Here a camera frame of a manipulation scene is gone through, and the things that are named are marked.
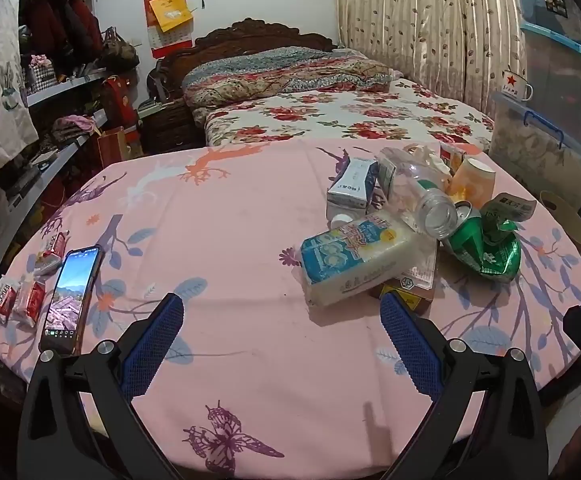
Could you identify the beige leaf print curtain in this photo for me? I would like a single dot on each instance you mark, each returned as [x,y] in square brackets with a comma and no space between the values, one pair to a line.
[420,20]

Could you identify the dark wooden nightstand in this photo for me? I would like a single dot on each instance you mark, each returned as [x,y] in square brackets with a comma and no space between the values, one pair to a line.
[170,125]

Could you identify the pink folded clothing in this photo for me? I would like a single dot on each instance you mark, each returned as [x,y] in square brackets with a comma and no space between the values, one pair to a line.
[73,125]

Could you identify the green snack wrapper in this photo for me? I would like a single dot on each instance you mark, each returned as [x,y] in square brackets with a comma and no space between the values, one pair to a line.
[507,245]

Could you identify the crushed green can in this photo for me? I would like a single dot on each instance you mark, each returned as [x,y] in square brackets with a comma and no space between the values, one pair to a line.
[467,242]

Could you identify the dark red hanging jackets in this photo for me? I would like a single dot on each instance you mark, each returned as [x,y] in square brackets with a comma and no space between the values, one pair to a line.
[55,25]

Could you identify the patterned pillow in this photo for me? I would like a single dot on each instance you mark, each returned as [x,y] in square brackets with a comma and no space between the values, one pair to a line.
[280,72]

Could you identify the black smartphone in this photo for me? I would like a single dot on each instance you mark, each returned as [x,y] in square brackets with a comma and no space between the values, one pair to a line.
[68,300]

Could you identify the red gift bag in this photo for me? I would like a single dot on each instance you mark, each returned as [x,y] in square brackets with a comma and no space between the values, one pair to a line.
[118,102]

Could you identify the clear plastic bottle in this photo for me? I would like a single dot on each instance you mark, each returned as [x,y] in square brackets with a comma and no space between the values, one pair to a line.
[420,195]

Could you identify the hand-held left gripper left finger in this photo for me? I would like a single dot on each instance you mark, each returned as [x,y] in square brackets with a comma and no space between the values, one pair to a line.
[156,342]

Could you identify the pink printed tablecloth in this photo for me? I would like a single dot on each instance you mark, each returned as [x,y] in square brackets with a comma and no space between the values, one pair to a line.
[230,240]

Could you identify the reddish brown paper bag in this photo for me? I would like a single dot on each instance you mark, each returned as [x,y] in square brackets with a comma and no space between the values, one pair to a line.
[113,147]

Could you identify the red white snack packet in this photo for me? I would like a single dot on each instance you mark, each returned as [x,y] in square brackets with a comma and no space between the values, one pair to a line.
[53,252]
[30,302]
[3,300]

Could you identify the white enamel mug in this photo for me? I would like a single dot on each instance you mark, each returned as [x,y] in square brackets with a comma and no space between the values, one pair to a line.
[515,85]

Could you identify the brown handbag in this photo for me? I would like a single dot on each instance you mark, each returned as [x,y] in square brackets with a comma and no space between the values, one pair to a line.
[118,50]

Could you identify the white bottle cap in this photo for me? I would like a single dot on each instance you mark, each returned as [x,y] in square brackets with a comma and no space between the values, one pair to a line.
[341,220]

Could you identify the white tissue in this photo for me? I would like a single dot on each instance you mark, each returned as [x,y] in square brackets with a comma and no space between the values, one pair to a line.
[428,152]

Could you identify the orange paper cup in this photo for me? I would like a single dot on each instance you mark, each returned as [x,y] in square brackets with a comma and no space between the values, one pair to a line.
[470,180]

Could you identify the brown cardboard box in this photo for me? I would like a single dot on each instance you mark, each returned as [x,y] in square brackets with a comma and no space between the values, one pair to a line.
[415,299]

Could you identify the floral bedsheet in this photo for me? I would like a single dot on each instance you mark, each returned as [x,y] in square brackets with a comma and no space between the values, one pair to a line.
[345,115]

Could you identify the red white carton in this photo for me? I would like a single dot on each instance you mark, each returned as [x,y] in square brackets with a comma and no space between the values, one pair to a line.
[450,152]

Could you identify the small white milk carton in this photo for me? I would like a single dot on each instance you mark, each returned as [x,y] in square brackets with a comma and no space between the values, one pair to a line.
[353,182]

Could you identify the grey metal shelf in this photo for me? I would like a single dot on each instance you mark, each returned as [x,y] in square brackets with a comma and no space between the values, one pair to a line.
[60,88]

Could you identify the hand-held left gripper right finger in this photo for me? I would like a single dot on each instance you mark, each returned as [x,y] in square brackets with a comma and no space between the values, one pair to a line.
[410,347]

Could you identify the red yellow wall calendar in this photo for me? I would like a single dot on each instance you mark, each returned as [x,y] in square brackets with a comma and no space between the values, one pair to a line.
[168,10]

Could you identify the blue white tissue pack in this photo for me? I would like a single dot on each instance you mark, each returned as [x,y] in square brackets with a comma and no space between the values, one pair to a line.
[355,260]

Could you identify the dark wooden headboard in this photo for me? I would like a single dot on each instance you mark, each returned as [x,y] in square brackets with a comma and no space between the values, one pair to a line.
[250,32]

